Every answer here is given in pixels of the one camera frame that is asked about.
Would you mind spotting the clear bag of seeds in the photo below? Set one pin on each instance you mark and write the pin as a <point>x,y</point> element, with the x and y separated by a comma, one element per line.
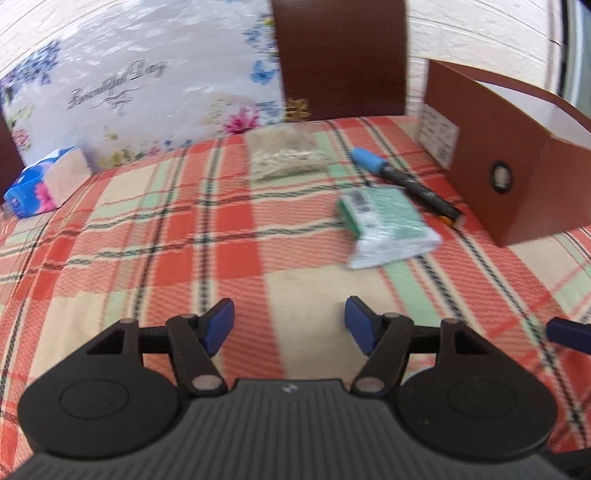
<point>286,157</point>

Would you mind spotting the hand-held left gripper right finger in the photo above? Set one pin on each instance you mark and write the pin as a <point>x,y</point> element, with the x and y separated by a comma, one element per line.
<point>362,323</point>

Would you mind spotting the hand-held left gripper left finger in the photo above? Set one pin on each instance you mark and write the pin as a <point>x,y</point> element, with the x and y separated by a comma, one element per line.
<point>217,325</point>

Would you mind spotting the floral printed board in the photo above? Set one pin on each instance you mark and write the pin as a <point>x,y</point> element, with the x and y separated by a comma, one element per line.
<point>138,69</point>

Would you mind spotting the blue tissue pack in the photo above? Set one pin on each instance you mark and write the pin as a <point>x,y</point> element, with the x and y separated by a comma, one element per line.
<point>30,189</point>

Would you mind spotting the yellow patterned cloth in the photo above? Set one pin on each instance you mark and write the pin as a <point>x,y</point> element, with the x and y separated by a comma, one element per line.
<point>297,110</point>

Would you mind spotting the small beige cardboard box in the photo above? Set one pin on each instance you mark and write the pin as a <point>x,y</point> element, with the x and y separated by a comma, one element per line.
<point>69,175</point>

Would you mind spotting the red green plaid blanket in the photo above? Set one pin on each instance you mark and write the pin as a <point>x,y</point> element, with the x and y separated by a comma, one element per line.
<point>138,258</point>

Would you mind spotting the window frame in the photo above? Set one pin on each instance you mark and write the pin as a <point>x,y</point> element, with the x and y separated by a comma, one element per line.
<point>575,46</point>

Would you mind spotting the pale green white packet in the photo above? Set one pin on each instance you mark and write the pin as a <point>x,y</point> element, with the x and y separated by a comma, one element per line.
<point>392,226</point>

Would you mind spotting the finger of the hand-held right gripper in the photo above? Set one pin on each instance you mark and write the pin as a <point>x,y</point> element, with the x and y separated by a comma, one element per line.
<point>570,333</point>

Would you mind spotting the black marker with blue cap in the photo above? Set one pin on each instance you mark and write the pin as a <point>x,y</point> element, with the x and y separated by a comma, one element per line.
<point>415,187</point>

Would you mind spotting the brown cardboard box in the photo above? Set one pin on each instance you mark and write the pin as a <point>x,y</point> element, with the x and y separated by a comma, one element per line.
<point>475,147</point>

